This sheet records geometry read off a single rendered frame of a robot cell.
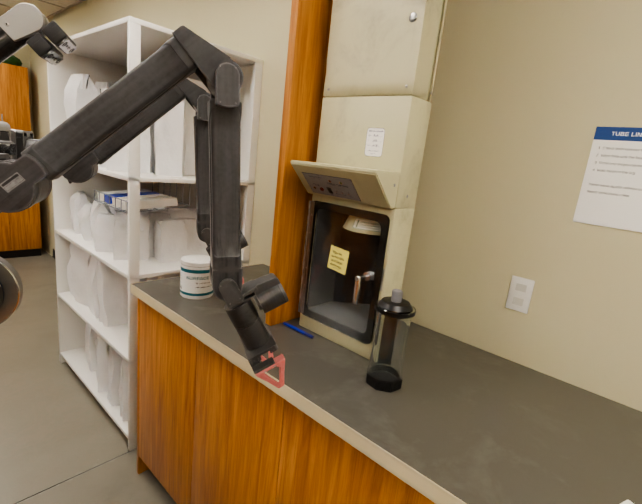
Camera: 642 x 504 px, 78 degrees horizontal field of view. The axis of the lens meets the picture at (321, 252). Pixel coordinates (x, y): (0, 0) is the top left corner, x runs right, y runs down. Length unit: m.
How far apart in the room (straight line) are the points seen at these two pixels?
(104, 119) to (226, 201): 0.23
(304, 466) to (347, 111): 1.01
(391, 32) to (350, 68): 0.15
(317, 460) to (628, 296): 0.98
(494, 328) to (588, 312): 0.29
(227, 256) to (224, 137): 0.22
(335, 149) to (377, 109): 0.18
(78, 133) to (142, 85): 0.13
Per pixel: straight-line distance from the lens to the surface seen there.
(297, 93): 1.33
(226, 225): 0.78
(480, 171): 1.50
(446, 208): 1.54
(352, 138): 1.24
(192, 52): 0.76
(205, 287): 1.62
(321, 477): 1.18
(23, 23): 1.06
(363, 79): 1.25
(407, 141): 1.14
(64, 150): 0.78
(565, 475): 1.08
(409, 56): 1.18
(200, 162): 1.26
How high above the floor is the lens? 1.52
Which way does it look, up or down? 13 degrees down
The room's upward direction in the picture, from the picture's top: 6 degrees clockwise
